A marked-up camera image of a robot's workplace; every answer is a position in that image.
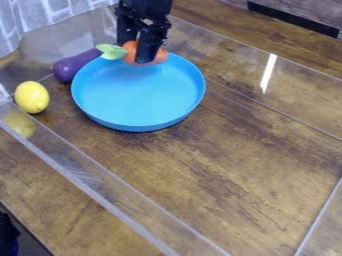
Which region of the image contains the black strip on wood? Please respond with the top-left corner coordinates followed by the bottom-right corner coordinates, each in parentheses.
top-left (248, 0), bottom-right (342, 38)

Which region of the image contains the yellow toy lemon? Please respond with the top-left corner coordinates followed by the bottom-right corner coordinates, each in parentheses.
top-left (15, 81), bottom-right (50, 114)

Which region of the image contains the blue round tray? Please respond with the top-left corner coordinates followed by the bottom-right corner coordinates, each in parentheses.
top-left (71, 53), bottom-right (206, 132)

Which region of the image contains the purple toy eggplant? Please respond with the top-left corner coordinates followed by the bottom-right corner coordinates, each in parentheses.
top-left (53, 48), bottom-right (102, 83)

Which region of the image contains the orange toy carrot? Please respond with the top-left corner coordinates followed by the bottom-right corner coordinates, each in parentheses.
top-left (95, 41), bottom-right (169, 66)

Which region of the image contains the clear acrylic enclosure wall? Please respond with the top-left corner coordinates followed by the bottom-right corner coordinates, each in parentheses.
top-left (0, 3), bottom-right (342, 256)

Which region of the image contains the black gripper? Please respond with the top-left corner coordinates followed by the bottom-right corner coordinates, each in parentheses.
top-left (117, 0), bottom-right (173, 64)

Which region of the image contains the white grid curtain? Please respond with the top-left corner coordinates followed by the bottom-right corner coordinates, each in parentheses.
top-left (0, 0), bottom-right (119, 58)

